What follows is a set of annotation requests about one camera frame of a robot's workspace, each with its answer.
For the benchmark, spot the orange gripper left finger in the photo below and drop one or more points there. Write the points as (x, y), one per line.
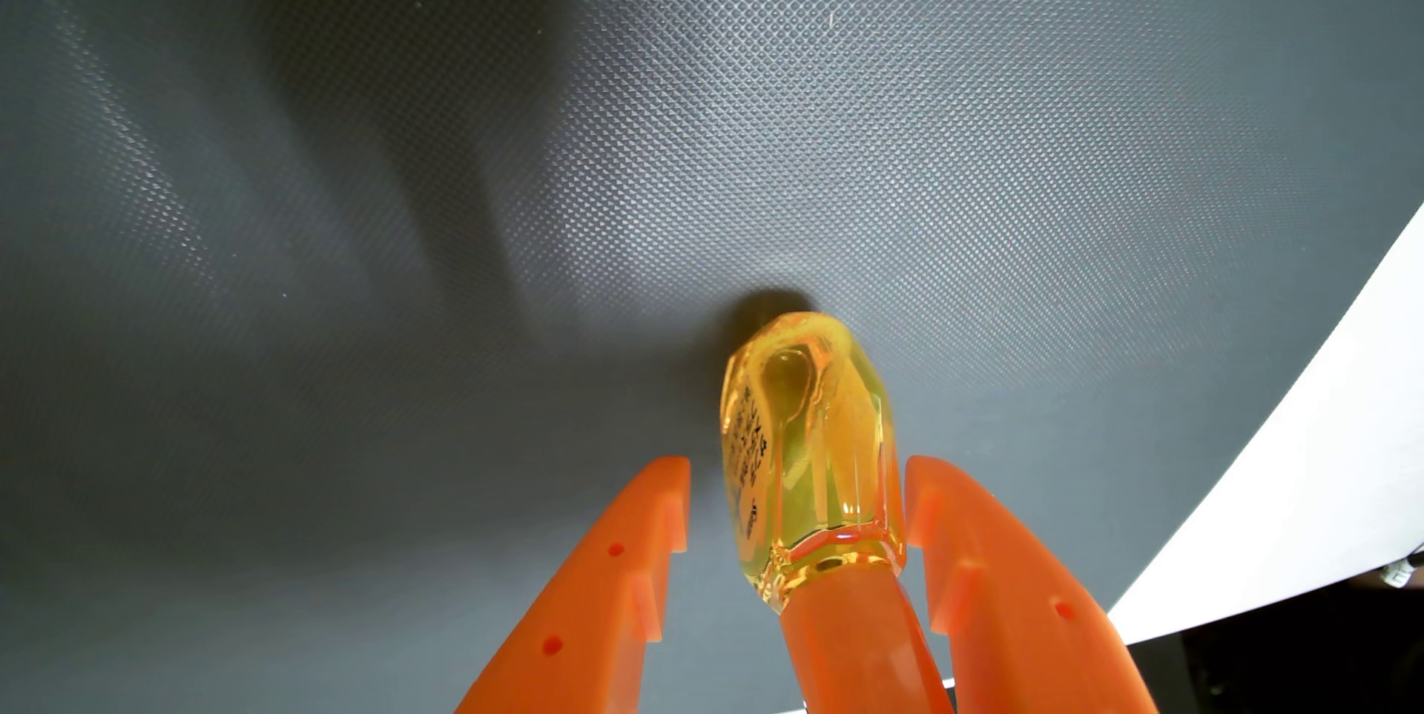
(590, 603)

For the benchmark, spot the dark grey textured mat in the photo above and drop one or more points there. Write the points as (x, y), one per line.
(334, 247)

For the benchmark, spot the black office chair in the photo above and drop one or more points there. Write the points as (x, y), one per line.
(1279, 658)

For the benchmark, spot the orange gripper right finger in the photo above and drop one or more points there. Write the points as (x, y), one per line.
(1024, 625)

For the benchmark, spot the yellow eyedrops bottle orange cap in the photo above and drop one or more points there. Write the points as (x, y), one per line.
(818, 447)

